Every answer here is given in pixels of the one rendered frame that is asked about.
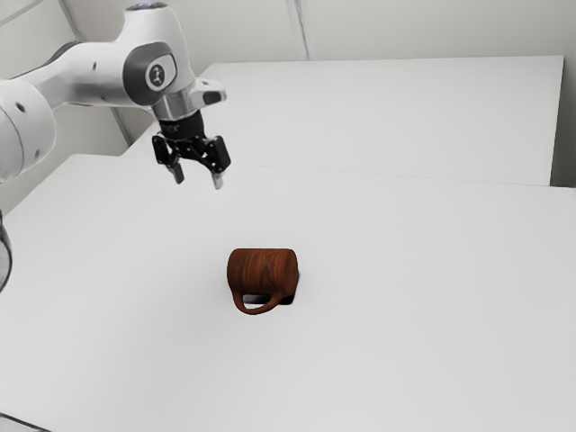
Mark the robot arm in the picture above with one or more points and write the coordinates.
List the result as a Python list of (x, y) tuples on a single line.
[(85, 76)]

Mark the brown wooden mug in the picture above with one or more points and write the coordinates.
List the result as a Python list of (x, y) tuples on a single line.
[(262, 273)]

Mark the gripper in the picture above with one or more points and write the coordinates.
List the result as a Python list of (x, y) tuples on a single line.
[(183, 128)]

